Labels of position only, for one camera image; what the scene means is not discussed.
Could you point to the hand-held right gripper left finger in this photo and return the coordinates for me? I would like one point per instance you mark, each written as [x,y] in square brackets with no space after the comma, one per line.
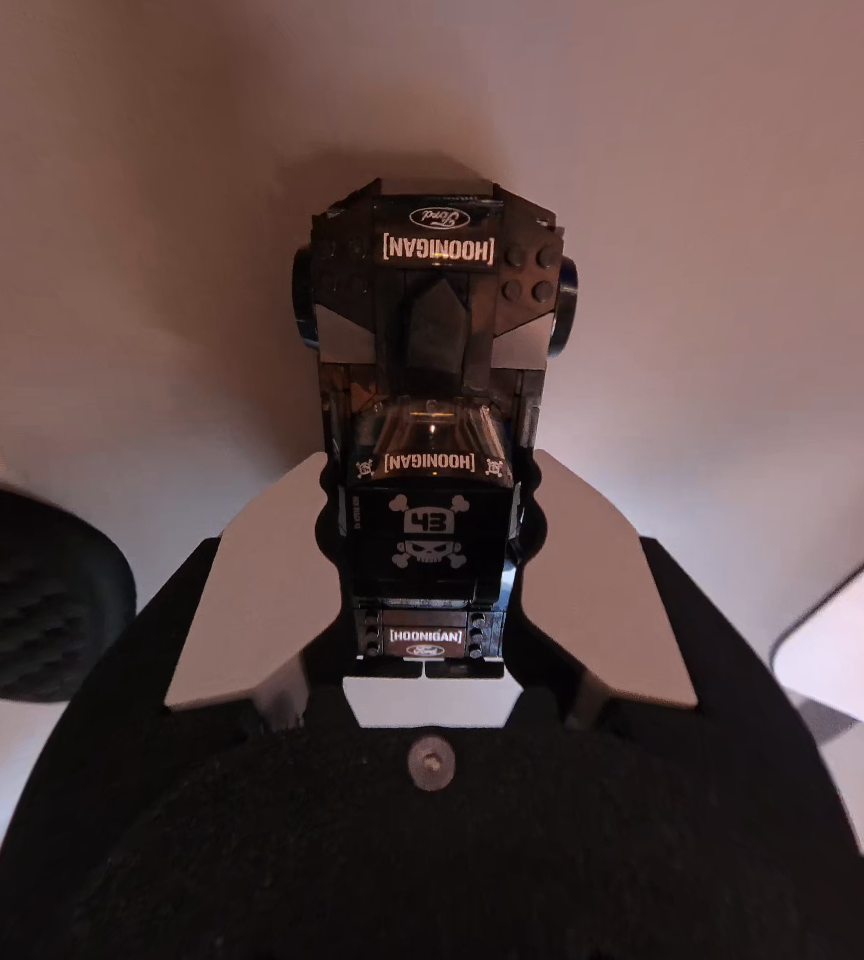
[252,600]

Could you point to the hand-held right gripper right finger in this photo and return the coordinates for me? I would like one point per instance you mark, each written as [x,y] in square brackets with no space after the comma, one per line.
[612,600]

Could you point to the black lego car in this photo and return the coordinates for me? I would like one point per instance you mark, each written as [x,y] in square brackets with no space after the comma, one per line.
[432,525]

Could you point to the black dimpled wrist rest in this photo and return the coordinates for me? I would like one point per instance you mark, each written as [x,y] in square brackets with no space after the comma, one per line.
[27,600]

